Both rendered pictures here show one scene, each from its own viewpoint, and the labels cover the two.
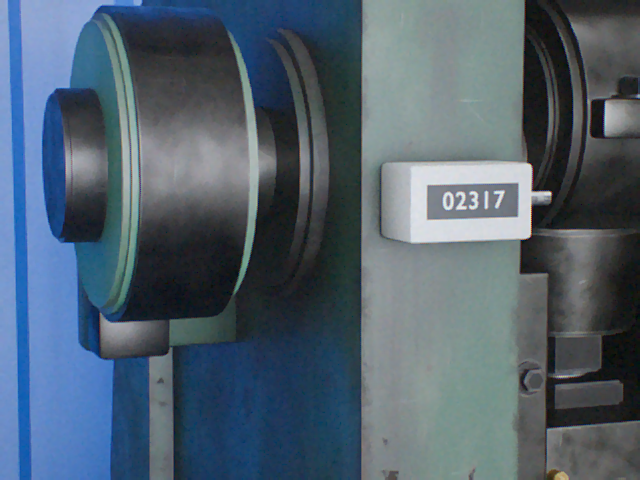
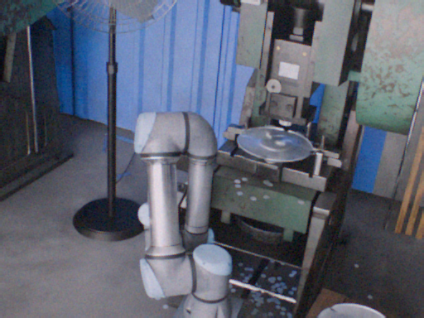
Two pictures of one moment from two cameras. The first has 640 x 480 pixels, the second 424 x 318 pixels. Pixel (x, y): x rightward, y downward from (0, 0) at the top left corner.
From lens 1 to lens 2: 1.59 m
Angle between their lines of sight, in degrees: 39
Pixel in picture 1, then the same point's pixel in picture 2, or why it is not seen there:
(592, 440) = (286, 44)
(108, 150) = not seen: outside the picture
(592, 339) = (301, 28)
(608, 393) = (300, 38)
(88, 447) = not seen: hidden behind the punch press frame
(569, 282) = (293, 16)
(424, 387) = (248, 25)
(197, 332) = not seen: hidden behind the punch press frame
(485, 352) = (259, 22)
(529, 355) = (268, 25)
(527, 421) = (267, 36)
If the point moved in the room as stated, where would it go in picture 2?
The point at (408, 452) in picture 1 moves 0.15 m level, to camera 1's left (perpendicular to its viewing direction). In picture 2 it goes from (245, 34) to (214, 24)
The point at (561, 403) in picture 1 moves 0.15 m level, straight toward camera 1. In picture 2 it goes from (291, 37) to (259, 40)
